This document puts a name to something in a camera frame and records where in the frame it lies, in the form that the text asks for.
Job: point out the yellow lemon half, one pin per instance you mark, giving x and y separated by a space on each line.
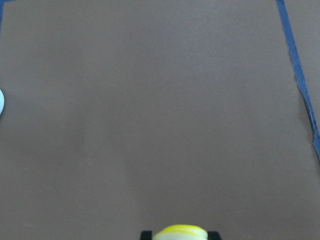
181 232

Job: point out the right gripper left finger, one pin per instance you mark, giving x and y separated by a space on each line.
146 235

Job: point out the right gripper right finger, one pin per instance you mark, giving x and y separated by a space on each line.
214 235

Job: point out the light blue plastic cup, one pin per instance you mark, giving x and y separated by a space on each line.
2 102

